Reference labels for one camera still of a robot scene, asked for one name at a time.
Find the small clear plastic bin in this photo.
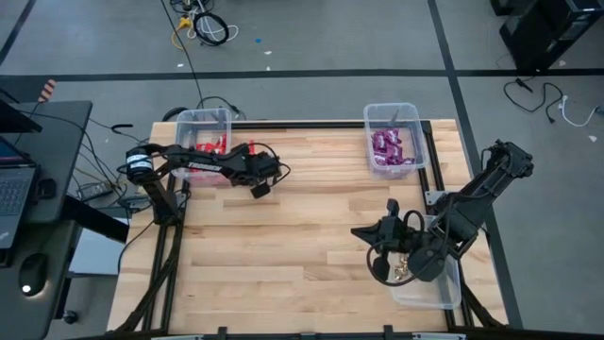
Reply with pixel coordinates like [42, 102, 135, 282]
[361, 102, 428, 180]
[173, 107, 234, 186]

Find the orange striped marker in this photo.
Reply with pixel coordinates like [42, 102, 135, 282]
[37, 78, 58, 104]

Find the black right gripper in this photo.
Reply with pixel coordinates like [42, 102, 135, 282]
[350, 197, 427, 257]

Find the black monitor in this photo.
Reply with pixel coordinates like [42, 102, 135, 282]
[0, 87, 43, 134]

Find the white panel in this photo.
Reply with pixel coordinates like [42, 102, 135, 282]
[69, 216, 131, 277]

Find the long black floor cable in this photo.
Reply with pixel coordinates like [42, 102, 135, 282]
[159, 0, 207, 114]

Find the white floor cable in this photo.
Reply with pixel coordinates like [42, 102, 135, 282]
[186, 0, 240, 43]
[558, 93, 604, 128]

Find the black floor cable with plug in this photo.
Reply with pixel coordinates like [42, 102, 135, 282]
[502, 77, 565, 125]

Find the black computer tower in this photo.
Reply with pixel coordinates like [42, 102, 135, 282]
[490, 0, 604, 73]

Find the yellow extension cable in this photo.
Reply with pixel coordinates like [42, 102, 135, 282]
[168, 15, 193, 52]

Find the large clear plastic bin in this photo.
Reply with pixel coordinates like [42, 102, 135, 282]
[387, 214, 462, 312]

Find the grey laptop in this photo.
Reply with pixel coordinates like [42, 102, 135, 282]
[0, 135, 39, 249]

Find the black power adapter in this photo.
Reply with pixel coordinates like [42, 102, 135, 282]
[77, 181, 114, 200]

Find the black computer mouse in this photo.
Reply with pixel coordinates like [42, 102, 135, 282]
[17, 252, 48, 298]

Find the black desk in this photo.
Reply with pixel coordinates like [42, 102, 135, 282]
[0, 99, 94, 340]

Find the black left camera cable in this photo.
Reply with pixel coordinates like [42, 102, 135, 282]
[254, 141, 293, 188]

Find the black coiled cable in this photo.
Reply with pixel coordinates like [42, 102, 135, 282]
[193, 11, 231, 47]

